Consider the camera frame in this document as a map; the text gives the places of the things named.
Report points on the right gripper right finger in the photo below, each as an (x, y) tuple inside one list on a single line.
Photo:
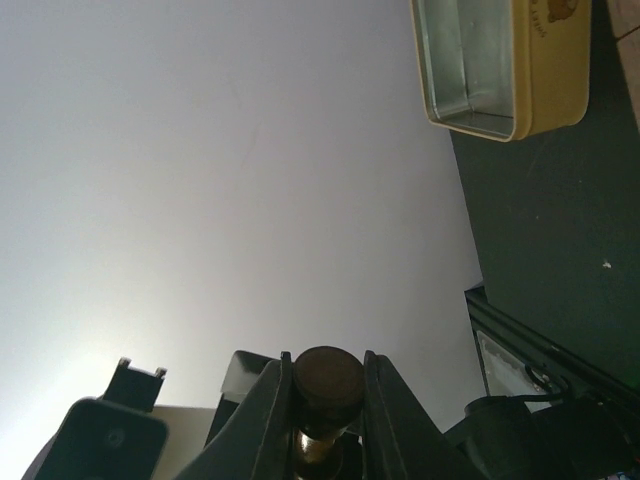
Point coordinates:
[(400, 441)]

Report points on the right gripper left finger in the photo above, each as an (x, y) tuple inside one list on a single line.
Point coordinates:
[(255, 443)]

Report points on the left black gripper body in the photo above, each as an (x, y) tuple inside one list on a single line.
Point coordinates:
[(139, 390)]

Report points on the dark chess piece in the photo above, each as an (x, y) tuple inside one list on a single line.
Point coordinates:
[(329, 396)]

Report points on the wooden chess board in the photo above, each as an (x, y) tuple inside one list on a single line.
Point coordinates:
[(624, 16)]

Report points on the gold metal tin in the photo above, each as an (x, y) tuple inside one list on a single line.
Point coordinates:
[(503, 70)]

